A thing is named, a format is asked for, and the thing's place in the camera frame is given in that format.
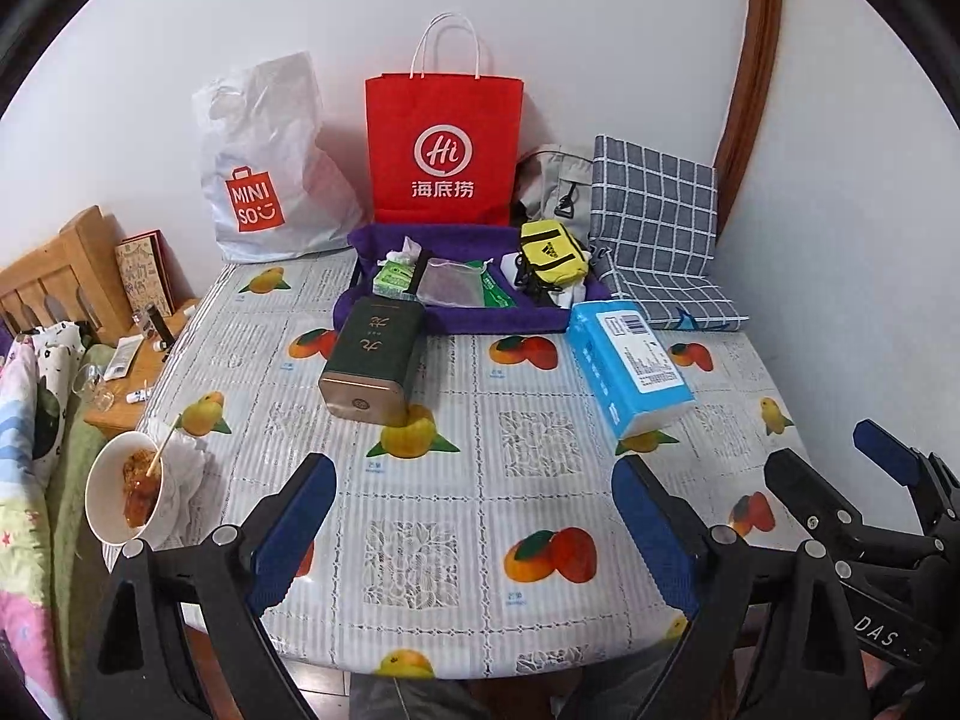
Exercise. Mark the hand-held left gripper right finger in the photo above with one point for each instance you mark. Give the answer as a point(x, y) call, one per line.
point(652, 532)

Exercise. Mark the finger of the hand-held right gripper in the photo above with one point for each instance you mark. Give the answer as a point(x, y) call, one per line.
point(885, 450)
point(799, 484)

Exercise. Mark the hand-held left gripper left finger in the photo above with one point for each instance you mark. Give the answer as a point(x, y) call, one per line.
point(296, 532)

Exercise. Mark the green pocket tissue pack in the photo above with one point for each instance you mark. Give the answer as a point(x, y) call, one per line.
point(391, 281)

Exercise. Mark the purple fabric basket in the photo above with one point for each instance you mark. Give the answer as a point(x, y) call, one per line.
point(480, 319)

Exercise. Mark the green packet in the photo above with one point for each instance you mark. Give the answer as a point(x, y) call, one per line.
point(499, 292)

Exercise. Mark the narrow black packet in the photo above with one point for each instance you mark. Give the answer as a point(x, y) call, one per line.
point(420, 274)

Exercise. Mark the yellow and black pouch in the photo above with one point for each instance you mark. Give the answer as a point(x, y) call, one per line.
point(551, 251)

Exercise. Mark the white tissue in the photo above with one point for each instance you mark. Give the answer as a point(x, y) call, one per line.
point(409, 249)

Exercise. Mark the white paper napkin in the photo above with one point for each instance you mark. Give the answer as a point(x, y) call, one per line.
point(187, 465)

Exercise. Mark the wooden stick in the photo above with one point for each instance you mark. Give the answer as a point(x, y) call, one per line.
point(161, 450)

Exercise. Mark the blue tissue pack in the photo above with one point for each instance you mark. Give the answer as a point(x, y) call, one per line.
point(622, 367)

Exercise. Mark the fruit print tablecloth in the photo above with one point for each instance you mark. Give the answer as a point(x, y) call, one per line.
point(450, 465)

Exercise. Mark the white bowl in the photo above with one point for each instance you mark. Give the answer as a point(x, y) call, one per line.
point(105, 495)

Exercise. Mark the dark green tin box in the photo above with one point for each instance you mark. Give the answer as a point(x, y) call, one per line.
point(375, 345)

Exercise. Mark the wooden bedside table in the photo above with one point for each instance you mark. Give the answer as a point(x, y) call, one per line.
point(112, 412)

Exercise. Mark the white flat packet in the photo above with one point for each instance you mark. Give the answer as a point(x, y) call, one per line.
point(121, 358)

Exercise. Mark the clear glass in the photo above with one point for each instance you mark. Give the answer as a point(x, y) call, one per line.
point(90, 384)

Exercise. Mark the small black object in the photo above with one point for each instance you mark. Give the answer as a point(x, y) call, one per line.
point(154, 319)

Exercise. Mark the colourful quilt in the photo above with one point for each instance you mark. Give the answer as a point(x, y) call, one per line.
point(30, 540)

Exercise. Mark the white black-spotted cloth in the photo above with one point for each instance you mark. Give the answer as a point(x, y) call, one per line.
point(52, 360)

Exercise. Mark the patterned notebook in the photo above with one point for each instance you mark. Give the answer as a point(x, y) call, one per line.
point(146, 270)

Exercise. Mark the grey checked cushion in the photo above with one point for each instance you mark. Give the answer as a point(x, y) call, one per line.
point(652, 187)

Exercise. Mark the wooden headboard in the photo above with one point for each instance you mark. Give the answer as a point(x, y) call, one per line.
point(67, 262)

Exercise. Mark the beige canvas bag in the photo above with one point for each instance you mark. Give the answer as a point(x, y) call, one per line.
point(555, 172)

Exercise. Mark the white plastic shopping bag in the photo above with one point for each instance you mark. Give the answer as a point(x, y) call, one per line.
point(255, 135)

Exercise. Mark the red paper bag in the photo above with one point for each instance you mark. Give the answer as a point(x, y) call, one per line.
point(442, 112)

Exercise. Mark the brown wooden door frame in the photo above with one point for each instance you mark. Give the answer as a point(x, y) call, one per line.
point(757, 52)

